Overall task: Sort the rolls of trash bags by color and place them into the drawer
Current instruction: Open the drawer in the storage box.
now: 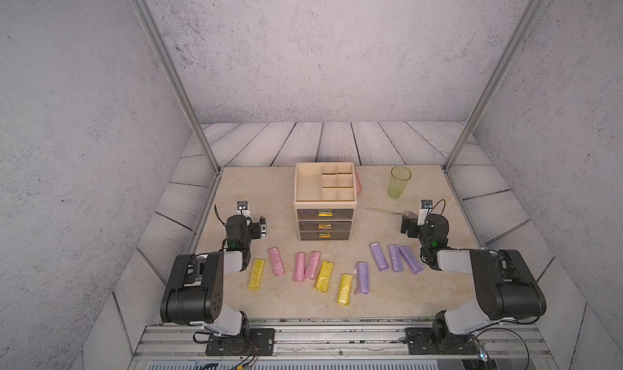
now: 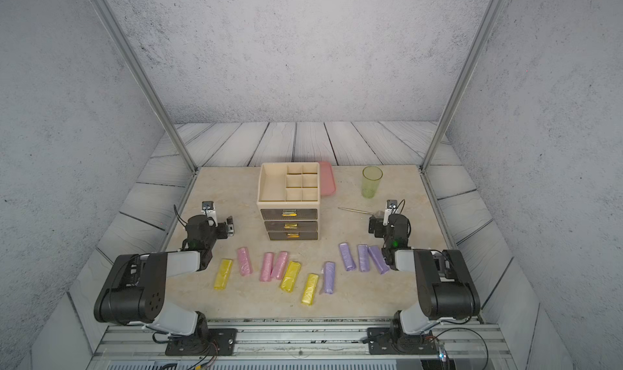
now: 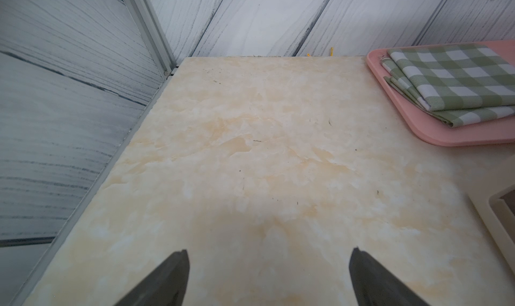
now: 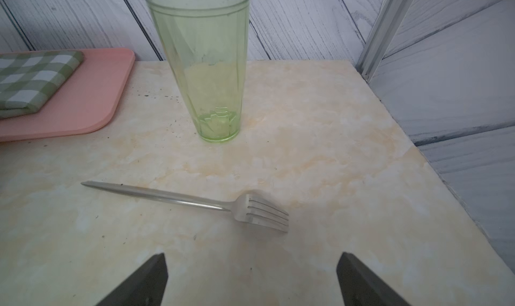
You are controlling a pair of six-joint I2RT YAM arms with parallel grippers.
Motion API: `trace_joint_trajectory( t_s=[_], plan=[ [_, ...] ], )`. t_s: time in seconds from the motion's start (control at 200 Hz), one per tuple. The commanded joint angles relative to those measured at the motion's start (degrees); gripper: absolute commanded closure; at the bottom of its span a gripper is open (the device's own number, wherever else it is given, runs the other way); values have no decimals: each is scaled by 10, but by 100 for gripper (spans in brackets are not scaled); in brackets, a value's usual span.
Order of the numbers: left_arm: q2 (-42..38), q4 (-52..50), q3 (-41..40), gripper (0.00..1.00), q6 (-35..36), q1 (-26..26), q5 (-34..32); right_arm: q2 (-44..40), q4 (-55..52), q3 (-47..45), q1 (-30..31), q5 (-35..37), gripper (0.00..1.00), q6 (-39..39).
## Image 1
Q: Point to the green translucent cup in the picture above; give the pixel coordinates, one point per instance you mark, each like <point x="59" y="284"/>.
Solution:
<point x="399" y="178"/>

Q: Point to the yellow bag roll right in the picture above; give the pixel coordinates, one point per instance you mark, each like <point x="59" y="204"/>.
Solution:
<point x="345" y="288"/>

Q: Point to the yellow bag roll far left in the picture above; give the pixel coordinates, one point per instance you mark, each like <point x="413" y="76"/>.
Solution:
<point x="257" y="274"/>

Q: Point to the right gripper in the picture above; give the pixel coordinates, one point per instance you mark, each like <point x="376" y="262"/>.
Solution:
<point x="414" y="226"/>

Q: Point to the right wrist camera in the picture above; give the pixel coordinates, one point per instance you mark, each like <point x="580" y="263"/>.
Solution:
<point x="426" y="206"/>

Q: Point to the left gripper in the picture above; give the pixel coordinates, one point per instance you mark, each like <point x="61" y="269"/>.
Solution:
<point x="255" y="226"/>

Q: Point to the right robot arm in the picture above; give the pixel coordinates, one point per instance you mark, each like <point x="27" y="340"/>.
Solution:
<point x="505" y="289"/>

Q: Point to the pink bag roll right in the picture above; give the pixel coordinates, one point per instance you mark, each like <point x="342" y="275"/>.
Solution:
<point x="313" y="266"/>

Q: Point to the yellow bag roll middle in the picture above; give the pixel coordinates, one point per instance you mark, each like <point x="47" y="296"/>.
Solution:
<point x="324" y="276"/>

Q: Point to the pink bag roll middle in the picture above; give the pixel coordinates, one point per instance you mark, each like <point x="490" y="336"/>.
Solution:
<point x="300" y="267"/>

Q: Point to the aluminium frame post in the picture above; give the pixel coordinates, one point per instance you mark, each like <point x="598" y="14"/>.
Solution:
<point x="516" y="38"/>
<point x="155" y="38"/>

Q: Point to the right aluminium frame post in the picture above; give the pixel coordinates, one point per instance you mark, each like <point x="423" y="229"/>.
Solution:
<point x="516" y="38"/>

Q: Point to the beige drawer organizer cabinet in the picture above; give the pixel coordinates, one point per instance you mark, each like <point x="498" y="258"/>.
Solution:
<point x="325" y="198"/>

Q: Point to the transparent drawer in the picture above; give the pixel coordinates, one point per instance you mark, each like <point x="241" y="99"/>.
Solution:
<point x="320" y="235"/>

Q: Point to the yellow bag roll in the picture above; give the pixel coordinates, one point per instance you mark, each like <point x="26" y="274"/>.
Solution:
<point x="257" y="274"/>
<point x="345" y="288"/>
<point x="324" y="276"/>

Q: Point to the pink sponge block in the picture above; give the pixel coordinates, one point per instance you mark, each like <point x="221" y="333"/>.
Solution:
<point x="358" y="185"/>

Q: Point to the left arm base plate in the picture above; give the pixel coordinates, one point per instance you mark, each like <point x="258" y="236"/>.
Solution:
<point x="260" y="342"/>

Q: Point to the metal spoon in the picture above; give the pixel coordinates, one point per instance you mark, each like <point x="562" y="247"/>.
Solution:
<point x="384" y="211"/>

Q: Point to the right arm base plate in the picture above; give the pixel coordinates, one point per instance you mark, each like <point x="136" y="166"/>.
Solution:
<point x="422" y="341"/>

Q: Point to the pink bag roll left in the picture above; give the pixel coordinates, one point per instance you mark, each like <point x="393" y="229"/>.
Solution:
<point x="276" y="262"/>

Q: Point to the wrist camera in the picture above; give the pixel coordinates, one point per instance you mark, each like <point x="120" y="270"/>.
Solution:
<point x="426" y="206"/>
<point x="243" y="208"/>

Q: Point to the left aluminium frame post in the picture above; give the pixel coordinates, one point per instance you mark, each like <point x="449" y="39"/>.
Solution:
<point x="155" y="38"/>

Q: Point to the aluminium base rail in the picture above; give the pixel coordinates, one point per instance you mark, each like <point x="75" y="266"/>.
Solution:
<point x="343" y="344"/>

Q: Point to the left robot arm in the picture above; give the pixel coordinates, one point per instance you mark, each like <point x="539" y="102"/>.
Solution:
<point x="194" y="295"/>

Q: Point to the purple bag roll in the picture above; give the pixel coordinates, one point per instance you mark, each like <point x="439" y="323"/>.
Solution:
<point x="396" y="258"/>
<point x="362" y="278"/>
<point x="410" y="259"/>
<point x="379" y="257"/>

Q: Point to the purple bag roll front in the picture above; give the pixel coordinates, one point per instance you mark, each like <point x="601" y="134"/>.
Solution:
<point x="362" y="278"/>

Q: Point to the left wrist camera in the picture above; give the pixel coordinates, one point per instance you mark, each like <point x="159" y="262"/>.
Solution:
<point x="243" y="208"/>

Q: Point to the pink bag roll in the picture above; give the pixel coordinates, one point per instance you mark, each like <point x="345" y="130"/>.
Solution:
<point x="300" y="267"/>
<point x="313" y="266"/>
<point x="276" y="262"/>

